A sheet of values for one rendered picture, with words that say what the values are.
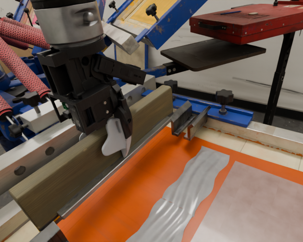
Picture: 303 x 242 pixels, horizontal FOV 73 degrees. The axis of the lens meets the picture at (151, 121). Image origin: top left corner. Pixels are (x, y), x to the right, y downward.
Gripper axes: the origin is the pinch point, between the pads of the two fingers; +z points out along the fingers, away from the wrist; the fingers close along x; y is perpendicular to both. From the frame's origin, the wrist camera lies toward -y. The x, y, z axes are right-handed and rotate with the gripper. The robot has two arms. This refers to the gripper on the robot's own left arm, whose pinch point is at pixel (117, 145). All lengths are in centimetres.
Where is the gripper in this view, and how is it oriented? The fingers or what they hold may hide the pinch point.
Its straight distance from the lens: 40.9
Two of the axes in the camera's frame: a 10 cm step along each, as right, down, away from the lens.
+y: -6.0, 5.0, -6.3
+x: 7.9, 2.6, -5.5
